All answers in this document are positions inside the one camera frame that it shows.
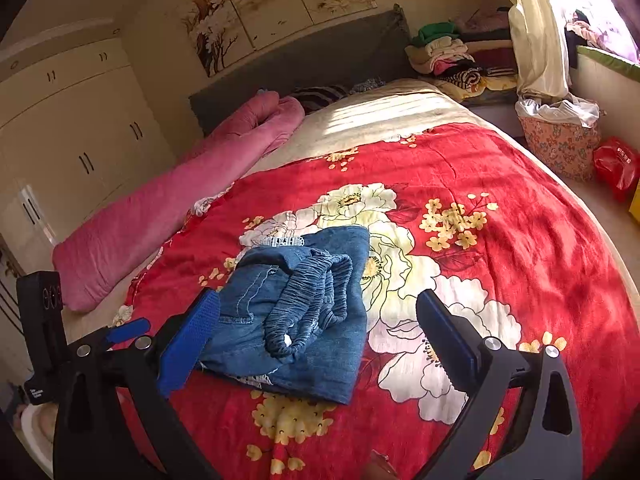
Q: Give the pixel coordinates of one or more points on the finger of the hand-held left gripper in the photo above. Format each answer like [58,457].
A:
[127,331]

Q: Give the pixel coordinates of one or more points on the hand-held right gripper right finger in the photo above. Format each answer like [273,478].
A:
[450,345]

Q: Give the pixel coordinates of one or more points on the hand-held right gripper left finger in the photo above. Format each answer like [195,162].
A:
[191,345]

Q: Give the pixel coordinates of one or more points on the blue denim pants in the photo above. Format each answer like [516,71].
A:
[300,360]

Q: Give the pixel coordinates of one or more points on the person's left forearm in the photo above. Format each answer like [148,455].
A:
[40,425]

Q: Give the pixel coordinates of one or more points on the pink plush blanket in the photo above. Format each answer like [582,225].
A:
[150,220]

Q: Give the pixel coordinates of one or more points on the red floral blanket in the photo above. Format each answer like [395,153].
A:
[525,240]

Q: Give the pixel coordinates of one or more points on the cream wardrobe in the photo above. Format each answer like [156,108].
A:
[75,135]

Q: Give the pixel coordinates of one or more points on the floral laundry basket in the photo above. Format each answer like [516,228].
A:
[560,150]

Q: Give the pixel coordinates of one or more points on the yellow bag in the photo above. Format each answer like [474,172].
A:
[635,207]

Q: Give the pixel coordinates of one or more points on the red bag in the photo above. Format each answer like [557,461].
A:
[617,165]

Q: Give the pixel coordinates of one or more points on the beige bed sheet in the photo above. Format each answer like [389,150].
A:
[375,110]

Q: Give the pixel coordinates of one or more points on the white cloth in basket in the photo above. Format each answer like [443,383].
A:
[555,109]

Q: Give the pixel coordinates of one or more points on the striped pillow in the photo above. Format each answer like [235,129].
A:
[320,97]

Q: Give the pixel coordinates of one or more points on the pile of folded clothes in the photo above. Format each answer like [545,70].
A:
[450,55]

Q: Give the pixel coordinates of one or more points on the grey headboard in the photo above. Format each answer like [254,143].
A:
[310,60]

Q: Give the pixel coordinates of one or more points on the cream curtain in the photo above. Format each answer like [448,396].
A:
[540,35]

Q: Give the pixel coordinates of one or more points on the purple cloth on windowsill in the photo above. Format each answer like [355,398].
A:
[600,30]

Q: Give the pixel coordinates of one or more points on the floral wall painting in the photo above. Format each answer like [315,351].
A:
[275,5]

